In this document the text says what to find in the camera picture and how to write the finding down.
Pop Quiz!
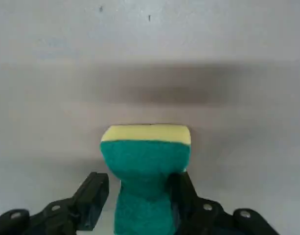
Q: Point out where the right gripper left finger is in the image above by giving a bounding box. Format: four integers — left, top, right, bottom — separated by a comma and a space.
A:
0, 171, 110, 235

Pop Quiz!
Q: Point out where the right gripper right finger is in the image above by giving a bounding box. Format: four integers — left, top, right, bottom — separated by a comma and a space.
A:
166, 170, 280, 235

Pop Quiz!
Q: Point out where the green and yellow sponge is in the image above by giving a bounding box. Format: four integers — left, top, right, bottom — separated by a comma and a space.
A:
99, 123, 192, 235

